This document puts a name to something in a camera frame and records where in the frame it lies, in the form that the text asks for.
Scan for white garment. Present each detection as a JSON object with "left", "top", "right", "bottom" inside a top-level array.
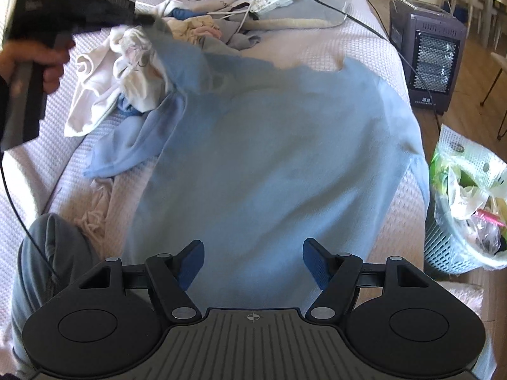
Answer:
[{"left": 65, "top": 28, "right": 175, "bottom": 137}]

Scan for light blue sweatshirt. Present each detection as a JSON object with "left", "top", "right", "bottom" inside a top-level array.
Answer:
[{"left": 83, "top": 20, "right": 432, "bottom": 309}]

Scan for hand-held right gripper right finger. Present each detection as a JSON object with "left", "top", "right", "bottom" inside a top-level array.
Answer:
[{"left": 302, "top": 237, "right": 432, "bottom": 321}]

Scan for cream printed pajama pants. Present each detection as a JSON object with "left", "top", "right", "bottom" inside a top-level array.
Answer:
[{"left": 168, "top": 14, "right": 222, "bottom": 44}]

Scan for white cable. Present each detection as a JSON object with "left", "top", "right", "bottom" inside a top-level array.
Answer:
[{"left": 206, "top": 2, "right": 258, "bottom": 38}]

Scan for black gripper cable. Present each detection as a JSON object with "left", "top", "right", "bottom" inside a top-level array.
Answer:
[{"left": 0, "top": 148, "right": 62, "bottom": 286}]

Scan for white mesh trash basket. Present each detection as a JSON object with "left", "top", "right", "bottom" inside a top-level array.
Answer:
[{"left": 430, "top": 123, "right": 507, "bottom": 272}]

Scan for pale fluffy rug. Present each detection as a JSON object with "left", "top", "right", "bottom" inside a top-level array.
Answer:
[{"left": 436, "top": 281, "right": 490, "bottom": 380}]

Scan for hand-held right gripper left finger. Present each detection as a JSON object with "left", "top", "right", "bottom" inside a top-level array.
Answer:
[{"left": 77, "top": 239, "right": 207, "bottom": 322}]

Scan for grey fleece pad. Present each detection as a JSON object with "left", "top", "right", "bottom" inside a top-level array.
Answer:
[{"left": 241, "top": 0, "right": 355, "bottom": 30}]

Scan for black power cable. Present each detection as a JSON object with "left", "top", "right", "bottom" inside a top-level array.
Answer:
[{"left": 309, "top": 0, "right": 442, "bottom": 127}]

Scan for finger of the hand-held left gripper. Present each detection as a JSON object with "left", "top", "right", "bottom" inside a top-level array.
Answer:
[{"left": 132, "top": 10, "right": 159, "bottom": 28}]

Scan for dark electric heater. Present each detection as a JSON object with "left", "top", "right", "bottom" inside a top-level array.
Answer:
[{"left": 388, "top": 0, "right": 468, "bottom": 115}]

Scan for light blue waste basket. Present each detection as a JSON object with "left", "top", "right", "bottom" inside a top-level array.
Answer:
[{"left": 424, "top": 222, "right": 507, "bottom": 276}]

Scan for person's left hand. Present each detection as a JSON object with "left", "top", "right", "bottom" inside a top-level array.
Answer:
[{"left": 0, "top": 41, "right": 76, "bottom": 96}]

